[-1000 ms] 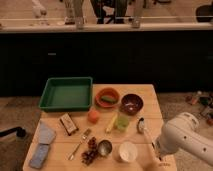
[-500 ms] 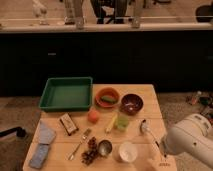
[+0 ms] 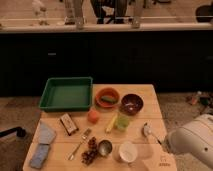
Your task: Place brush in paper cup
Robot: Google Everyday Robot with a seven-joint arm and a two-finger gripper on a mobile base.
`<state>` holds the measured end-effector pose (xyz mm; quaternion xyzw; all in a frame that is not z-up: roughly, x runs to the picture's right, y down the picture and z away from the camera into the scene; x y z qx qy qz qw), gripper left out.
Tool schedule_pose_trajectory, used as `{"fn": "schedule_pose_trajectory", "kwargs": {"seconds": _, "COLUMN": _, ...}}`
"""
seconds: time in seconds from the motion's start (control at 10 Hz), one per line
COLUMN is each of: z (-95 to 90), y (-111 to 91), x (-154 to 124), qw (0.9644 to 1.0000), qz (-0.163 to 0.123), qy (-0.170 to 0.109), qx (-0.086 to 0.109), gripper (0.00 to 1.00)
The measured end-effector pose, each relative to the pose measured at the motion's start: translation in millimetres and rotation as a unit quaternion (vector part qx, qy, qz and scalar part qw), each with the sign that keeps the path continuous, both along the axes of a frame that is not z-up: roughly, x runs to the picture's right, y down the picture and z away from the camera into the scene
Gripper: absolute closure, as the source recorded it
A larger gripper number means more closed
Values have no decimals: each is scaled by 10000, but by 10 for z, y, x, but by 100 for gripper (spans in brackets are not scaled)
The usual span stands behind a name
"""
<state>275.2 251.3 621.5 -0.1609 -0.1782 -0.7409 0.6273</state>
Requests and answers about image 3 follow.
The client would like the green pickle toy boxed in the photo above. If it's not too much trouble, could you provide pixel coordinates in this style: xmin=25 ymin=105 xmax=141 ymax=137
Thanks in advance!
xmin=101 ymin=96 xmax=117 ymax=103

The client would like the orange bowl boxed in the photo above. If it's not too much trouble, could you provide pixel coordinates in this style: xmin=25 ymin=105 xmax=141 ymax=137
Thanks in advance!
xmin=95 ymin=87 xmax=120 ymax=108

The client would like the metal fork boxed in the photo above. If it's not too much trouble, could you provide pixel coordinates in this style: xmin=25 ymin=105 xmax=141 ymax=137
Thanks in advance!
xmin=68 ymin=128 xmax=92 ymax=160

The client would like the black office chair base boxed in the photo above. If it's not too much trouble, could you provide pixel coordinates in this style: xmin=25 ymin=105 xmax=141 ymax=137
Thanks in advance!
xmin=0 ymin=127 xmax=26 ymax=138

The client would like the dark brown bowl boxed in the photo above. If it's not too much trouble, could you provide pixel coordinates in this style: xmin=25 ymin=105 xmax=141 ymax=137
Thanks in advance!
xmin=120 ymin=94 xmax=144 ymax=116

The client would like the black white dish brush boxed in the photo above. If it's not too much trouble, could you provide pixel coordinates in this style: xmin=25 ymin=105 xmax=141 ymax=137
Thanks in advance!
xmin=142 ymin=123 xmax=161 ymax=144

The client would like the brown chocolate bar box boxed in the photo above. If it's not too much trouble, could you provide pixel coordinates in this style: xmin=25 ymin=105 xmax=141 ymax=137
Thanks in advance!
xmin=60 ymin=113 xmax=79 ymax=136

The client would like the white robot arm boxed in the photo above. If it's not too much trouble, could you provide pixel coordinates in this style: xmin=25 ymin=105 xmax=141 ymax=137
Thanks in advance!
xmin=162 ymin=114 xmax=213 ymax=170

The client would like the white paper cup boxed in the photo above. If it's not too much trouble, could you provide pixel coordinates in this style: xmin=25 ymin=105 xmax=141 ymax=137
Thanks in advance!
xmin=118 ymin=141 xmax=138 ymax=163

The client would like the grey folded cloth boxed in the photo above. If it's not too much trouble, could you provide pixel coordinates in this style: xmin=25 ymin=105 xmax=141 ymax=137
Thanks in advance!
xmin=38 ymin=121 xmax=56 ymax=144

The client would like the wooden table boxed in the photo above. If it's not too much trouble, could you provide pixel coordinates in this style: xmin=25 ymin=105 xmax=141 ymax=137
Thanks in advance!
xmin=23 ymin=84 xmax=177 ymax=171

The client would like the green plastic tray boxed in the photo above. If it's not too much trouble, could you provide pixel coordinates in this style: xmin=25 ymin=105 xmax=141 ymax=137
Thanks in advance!
xmin=39 ymin=77 xmax=93 ymax=112

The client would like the purple grape bunch toy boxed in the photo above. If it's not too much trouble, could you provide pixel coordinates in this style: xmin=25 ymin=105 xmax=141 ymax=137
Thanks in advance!
xmin=81 ymin=137 xmax=98 ymax=165

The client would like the green plastic cup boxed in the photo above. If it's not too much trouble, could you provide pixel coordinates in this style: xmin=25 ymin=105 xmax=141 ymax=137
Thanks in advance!
xmin=115 ymin=115 xmax=130 ymax=131

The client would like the blue sponge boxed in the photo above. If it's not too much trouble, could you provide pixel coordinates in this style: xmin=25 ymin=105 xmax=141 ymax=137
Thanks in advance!
xmin=29 ymin=144 xmax=50 ymax=169

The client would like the yellow banana toy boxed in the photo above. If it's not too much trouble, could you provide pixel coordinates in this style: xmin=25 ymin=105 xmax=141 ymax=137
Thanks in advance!
xmin=105 ymin=114 xmax=118 ymax=133

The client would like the orange fruit toy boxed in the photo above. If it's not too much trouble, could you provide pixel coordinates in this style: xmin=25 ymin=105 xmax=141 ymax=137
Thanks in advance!
xmin=87 ymin=110 xmax=100 ymax=124

